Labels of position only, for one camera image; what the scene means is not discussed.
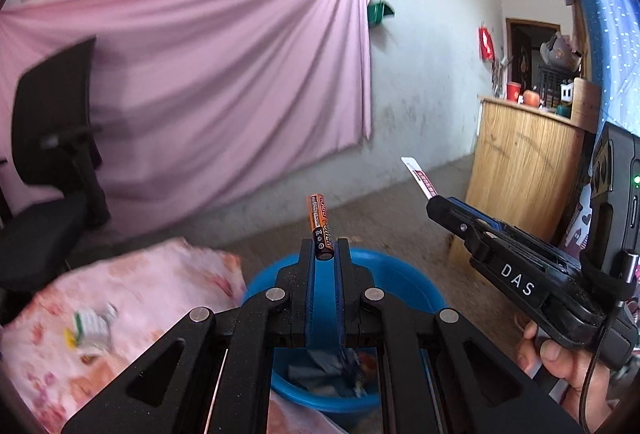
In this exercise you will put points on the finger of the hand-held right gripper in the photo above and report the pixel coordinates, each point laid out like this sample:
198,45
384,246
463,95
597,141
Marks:
492,223
515,281

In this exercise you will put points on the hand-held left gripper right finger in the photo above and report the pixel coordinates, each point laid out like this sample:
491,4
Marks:
345,314

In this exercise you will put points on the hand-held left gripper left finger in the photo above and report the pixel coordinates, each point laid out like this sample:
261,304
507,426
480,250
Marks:
310,299

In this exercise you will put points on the blue plastic bucket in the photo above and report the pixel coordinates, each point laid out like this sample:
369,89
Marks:
405,281

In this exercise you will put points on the orange and black battery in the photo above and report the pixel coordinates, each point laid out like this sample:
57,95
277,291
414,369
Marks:
321,226

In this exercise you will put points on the white paper strip wrapper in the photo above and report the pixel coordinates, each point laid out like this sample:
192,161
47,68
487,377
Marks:
420,176

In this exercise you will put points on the green and white wrapper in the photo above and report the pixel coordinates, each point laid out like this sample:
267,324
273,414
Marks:
92,325

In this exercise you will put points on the person's right hand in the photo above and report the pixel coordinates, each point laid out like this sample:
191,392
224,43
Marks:
555,356

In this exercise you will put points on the heart patterned cloth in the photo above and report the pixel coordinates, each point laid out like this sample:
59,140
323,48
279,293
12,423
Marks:
576,224

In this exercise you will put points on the wooden cabinet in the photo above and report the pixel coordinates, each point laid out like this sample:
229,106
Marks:
525,164

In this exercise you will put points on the orange fruit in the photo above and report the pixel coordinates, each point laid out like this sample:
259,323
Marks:
531,98

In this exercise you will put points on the red cup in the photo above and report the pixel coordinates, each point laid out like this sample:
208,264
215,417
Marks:
513,91

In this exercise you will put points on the black crate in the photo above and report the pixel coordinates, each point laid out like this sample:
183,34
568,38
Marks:
550,84

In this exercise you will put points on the dark wooden doorway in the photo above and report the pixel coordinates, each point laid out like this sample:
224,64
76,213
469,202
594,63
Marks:
515,59

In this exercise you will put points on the red hanging packet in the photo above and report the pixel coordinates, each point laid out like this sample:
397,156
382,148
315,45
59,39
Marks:
486,42

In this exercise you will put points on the grey bag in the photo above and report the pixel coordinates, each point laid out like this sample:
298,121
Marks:
560,52

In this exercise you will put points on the blue dotted curtain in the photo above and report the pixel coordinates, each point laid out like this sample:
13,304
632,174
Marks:
610,14

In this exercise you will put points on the pink hanging sheet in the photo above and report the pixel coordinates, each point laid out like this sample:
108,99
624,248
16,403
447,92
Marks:
200,89

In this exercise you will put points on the black office chair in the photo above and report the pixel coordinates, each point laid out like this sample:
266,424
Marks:
50,114

